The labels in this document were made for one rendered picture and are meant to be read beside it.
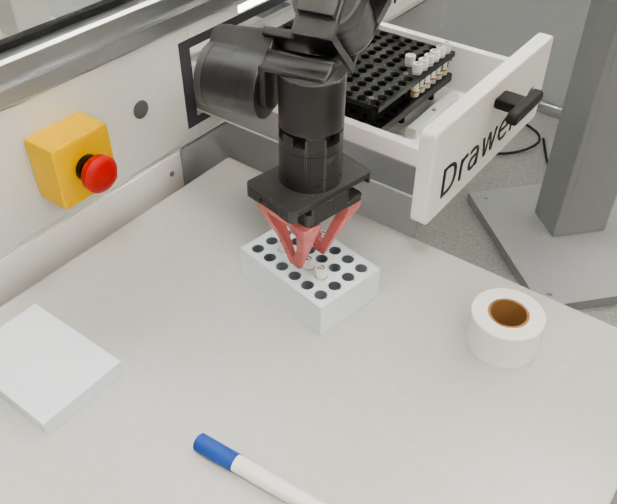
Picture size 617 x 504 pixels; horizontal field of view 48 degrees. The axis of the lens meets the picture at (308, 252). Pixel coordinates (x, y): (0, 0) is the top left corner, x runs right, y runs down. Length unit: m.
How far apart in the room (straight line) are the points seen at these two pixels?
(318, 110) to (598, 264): 1.51
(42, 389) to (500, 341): 0.41
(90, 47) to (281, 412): 0.42
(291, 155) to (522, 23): 2.10
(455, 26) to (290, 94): 2.22
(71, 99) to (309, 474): 0.44
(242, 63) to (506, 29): 2.14
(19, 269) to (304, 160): 0.36
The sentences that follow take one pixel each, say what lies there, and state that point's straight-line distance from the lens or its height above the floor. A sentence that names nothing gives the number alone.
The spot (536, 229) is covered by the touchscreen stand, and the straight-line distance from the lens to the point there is 2.07.
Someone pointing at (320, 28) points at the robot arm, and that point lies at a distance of 0.57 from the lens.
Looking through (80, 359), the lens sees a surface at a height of 0.78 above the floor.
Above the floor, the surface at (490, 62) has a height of 0.89.
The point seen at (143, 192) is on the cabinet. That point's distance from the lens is 0.88.
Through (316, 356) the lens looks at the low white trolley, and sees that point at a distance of 0.67.
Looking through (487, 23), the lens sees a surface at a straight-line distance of 2.71.
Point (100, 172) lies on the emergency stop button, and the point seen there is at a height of 0.88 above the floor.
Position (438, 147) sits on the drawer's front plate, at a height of 0.91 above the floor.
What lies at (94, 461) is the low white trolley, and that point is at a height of 0.76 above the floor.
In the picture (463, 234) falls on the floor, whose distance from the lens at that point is 2.06.
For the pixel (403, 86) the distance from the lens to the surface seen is 0.82.
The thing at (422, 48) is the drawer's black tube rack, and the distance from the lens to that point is 0.91.
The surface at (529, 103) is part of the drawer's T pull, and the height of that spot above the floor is 0.91.
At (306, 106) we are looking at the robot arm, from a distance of 0.57.
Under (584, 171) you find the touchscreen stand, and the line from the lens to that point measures 1.95.
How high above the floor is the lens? 1.27
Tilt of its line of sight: 41 degrees down
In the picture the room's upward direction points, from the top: straight up
